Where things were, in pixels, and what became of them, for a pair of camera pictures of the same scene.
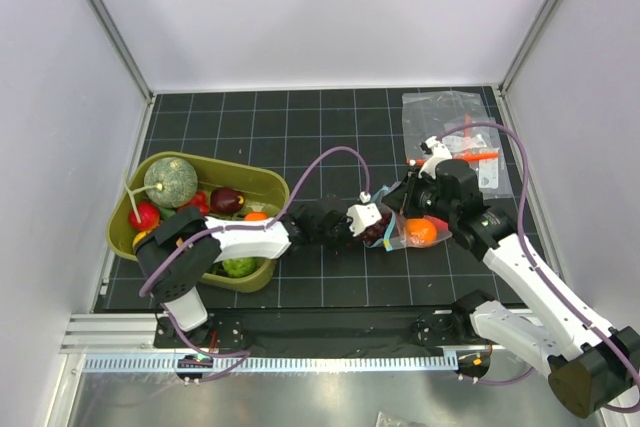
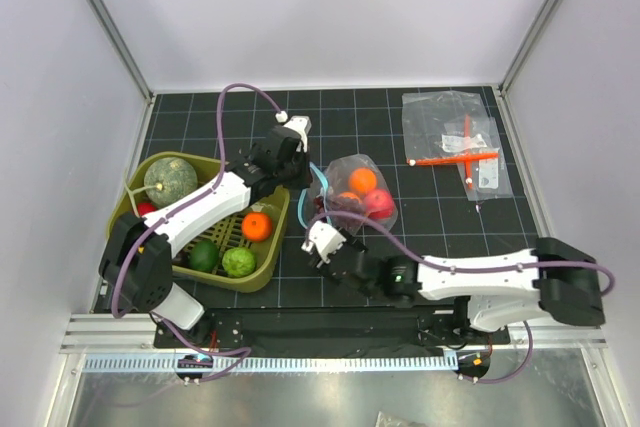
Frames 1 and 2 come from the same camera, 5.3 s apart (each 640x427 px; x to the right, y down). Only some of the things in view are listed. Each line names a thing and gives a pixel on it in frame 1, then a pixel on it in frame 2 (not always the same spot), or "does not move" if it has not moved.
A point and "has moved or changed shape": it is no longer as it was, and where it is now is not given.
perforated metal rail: (240, 363) does not move
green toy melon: (179, 181) does not move
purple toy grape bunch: (375, 234) has moved or changed shape
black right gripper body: (421, 197) to (352, 242)
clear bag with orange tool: (428, 114) does not move
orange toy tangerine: (420, 232) to (362, 180)
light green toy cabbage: (240, 267) does not move
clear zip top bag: (396, 231) to (354, 183)
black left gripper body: (339, 236) to (294, 174)
